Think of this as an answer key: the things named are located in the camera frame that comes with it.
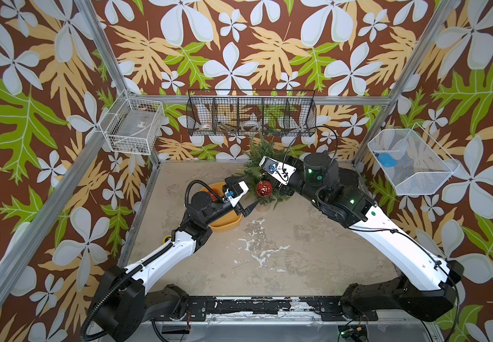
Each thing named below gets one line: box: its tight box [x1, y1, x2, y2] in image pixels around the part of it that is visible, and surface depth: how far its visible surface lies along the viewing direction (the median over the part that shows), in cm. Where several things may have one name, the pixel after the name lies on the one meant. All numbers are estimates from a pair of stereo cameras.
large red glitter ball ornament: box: [255, 180, 273, 198], surface depth 69 cm
